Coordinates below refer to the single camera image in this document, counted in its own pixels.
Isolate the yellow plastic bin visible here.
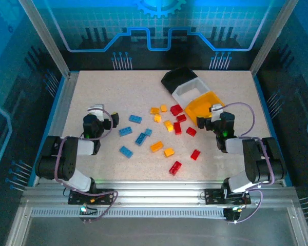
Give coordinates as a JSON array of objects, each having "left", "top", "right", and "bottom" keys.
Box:
[{"left": 184, "top": 91, "right": 225, "bottom": 128}]

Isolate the white plastic bin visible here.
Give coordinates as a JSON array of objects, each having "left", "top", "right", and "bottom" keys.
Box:
[{"left": 171, "top": 78, "right": 210, "bottom": 106}]

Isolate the black plastic bin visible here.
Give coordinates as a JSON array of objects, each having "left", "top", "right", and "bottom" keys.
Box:
[{"left": 161, "top": 66, "right": 198, "bottom": 94}]

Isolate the blue printed side panel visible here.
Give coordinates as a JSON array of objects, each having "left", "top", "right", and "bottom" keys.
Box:
[
  {"left": 254, "top": 0, "right": 308, "bottom": 195},
  {"left": 0, "top": 0, "right": 67, "bottom": 190}
]

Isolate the small black controller box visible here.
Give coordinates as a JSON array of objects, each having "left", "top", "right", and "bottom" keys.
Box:
[
  {"left": 224, "top": 206, "right": 243, "bottom": 223},
  {"left": 79, "top": 204, "right": 98, "bottom": 223}
]

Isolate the blue printed back panel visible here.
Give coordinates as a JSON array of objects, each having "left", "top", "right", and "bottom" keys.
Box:
[{"left": 32, "top": 0, "right": 290, "bottom": 71}]

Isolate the grey metal sheet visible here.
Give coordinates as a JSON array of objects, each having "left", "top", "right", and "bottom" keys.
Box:
[{"left": 5, "top": 204, "right": 308, "bottom": 246}]

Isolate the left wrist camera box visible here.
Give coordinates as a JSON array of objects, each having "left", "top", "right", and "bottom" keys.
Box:
[{"left": 87, "top": 104, "right": 105, "bottom": 121}]

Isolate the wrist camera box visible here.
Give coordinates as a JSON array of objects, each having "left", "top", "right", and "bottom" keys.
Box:
[
  {"left": 210, "top": 104, "right": 223, "bottom": 121},
  {"left": 87, "top": 104, "right": 105, "bottom": 121}
]

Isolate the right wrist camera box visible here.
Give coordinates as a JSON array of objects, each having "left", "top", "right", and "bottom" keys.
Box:
[{"left": 210, "top": 104, "right": 223, "bottom": 121}]

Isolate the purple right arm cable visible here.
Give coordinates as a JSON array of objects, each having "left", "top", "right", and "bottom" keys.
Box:
[{"left": 211, "top": 102, "right": 276, "bottom": 225}]

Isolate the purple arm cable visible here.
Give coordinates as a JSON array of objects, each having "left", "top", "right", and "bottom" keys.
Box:
[
  {"left": 211, "top": 102, "right": 276, "bottom": 225},
  {"left": 55, "top": 107, "right": 119, "bottom": 224}
]

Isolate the aluminium side frame rail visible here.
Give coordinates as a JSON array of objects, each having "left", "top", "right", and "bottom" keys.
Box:
[{"left": 32, "top": 71, "right": 79, "bottom": 187}]

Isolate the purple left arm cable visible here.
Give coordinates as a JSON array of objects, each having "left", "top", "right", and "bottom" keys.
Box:
[{"left": 55, "top": 107, "right": 119, "bottom": 224}]

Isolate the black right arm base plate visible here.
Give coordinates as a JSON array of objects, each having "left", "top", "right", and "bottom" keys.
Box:
[{"left": 204, "top": 188, "right": 252, "bottom": 206}]

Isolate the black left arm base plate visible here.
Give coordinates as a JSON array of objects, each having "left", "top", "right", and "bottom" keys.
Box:
[{"left": 68, "top": 188, "right": 116, "bottom": 206}]

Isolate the aluminium front frame rail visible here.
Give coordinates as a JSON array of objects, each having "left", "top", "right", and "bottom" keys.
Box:
[{"left": 22, "top": 180, "right": 297, "bottom": 206}]

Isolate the slotted grey cable duct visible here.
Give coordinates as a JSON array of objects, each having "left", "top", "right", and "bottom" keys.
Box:
[{"left": 30, "top": 207, "right": 227, "bottom": 219}]

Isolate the aluminium corner post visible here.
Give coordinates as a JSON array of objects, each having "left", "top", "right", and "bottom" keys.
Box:
[
  {"left": 18, "top": 0, "right": 70, "bottom": 77},
  {"left": 250, "top": 0, "right": 300, "bottom": 75}
]

